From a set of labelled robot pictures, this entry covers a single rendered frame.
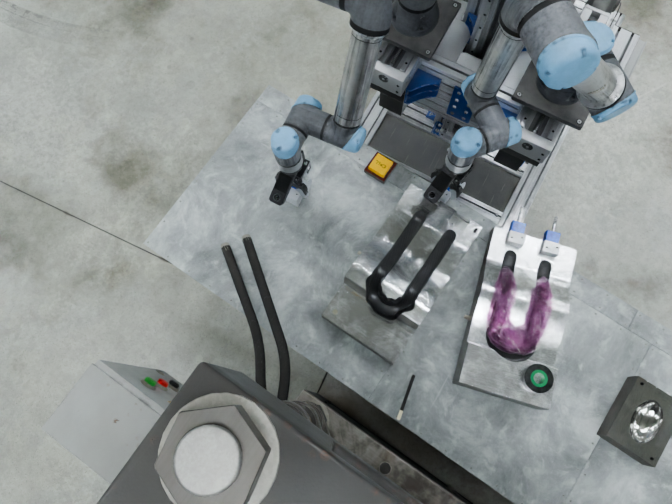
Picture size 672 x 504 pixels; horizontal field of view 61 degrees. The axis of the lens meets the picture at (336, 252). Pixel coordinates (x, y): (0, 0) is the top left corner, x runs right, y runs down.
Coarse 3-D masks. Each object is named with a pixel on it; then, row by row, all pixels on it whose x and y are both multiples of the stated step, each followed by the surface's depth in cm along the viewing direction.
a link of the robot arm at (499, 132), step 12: (492, 108) 152; (480, 120) 154; (492, 120) 152; (504, 120) 152; (516, 120) 151; (492, 132) 150; (504, 132) 150; (516, 132) 151; (492, 144) 151; (504, 144) 152
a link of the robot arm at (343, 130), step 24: (360, 0) 124; (384, 0) 125; (360, 24) 128; (384, 24) 128; (360, 48) 133; (360, 72) 137; (360, 96) 143; (336, 120) 149; (360, 120) 150; (336, 144) 154; (360, 144) 154
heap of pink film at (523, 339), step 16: (496, 288) 167; (512, 288) 167; (544, 288) 168; (496, 304) 165; (512, 304) 166; (544, 304) 164; (496, 320) 165; (528, 320) 165; (544, 320) 164; (496, 336) 165; (512, 336) 165; (528, 336) 164; (512, 352) 165; (528, 352) 165
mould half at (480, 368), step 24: (504, 240) 176; (528, 240) 176; (528, 264) 174; (552, 264) 174; (480, 288) 170; (528, 288) 169; (552, 288) 170; (480, 312) 168; (552, 312) 166; (480, 336) 167; (552, 336) 166; (480, 360) 162; (504, 360) 162; (528, 360) 161; (552, 360) 165; (480, 384) 160; (504, 384) 160
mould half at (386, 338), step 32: (416, 192) 177; (384, 224) 176; (448, 224) 174; (384, 256) 171; (416, 256) 173; (448, 256) 172; (352, 288) 172; (384, 288) 165; (352, 320) 171; (384, 320) 170; (416, 320) 163; (384, 352) 168
